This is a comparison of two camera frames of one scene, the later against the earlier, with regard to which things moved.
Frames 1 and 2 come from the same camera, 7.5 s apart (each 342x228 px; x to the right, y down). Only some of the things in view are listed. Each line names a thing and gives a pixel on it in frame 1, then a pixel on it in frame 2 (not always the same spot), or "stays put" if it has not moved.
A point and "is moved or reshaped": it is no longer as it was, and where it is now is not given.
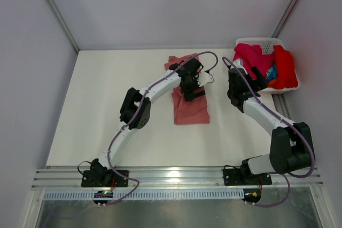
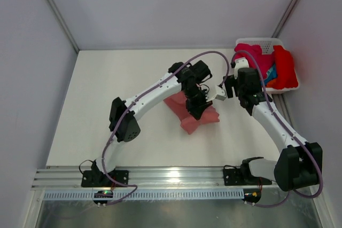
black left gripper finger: (189, 96) -> (197, 114)
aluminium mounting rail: (168, 178) stays put
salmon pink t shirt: (193, 111) is moved or reshaped
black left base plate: (119, 181) stays put
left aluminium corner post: (56, 9) stays put
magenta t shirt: (252, 56) stays put
